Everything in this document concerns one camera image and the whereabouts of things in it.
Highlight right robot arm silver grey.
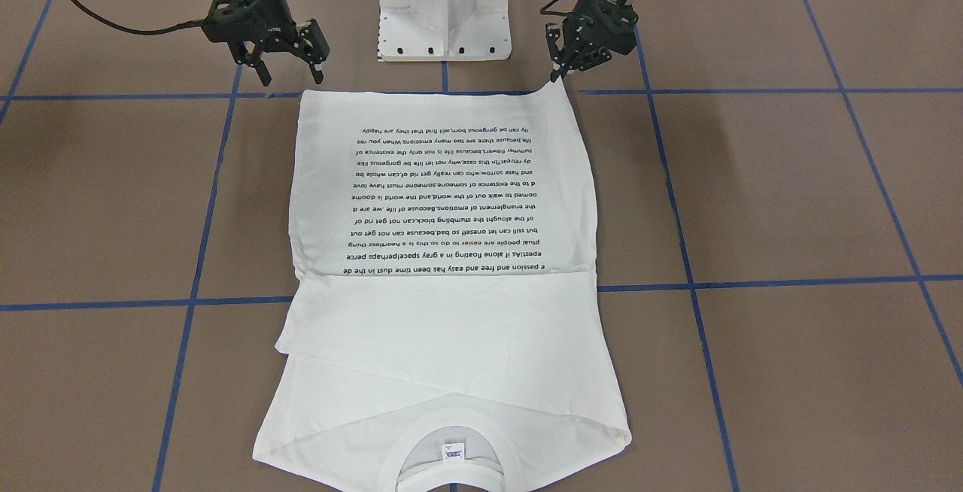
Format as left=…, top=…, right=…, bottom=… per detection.
left=202, top=0, right=330, bottom=87

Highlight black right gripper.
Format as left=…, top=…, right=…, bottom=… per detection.
left=202, top=0, right=330, bottom=87

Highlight white long-sleeve printed t-shirt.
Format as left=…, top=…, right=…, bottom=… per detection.
left=252, top=81, right=632, bottom=491

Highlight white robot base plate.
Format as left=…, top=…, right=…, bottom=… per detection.
left=378, top=0, right=512, bottom=62

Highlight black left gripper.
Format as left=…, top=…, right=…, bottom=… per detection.
left=551, top=0, right=639, bottom=83

